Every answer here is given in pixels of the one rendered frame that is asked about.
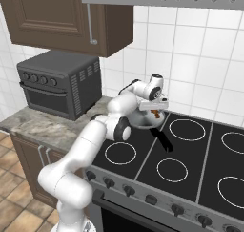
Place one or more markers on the grey range button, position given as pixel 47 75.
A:
pixel 151 199

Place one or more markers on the black range knob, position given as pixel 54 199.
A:
pixel 233 229
pixel 205 221
pixel 90 175
pixel 177 209
pixel 128 190
pixel 109 182

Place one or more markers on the toaster oven door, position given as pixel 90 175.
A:
pixel 47 100

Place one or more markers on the black toaster oven knob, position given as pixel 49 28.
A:
pixel 34 78
pixel 43 80
pixel 53 82
pixel 25 76

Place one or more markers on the brown chicken drumstick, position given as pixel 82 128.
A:
pixel 155 113

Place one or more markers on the steel oven door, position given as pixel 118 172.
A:
pixel 124 224

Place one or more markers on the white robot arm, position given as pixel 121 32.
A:
pixel 95 137

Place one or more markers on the black toaster oven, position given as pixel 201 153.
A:
pixel 63 67

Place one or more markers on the steel range with black hob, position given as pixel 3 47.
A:
pixel 190 153

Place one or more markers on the brown wall cupboard door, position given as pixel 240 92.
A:
pixel 47 13

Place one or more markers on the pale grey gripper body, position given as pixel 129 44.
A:
pixel 153 105

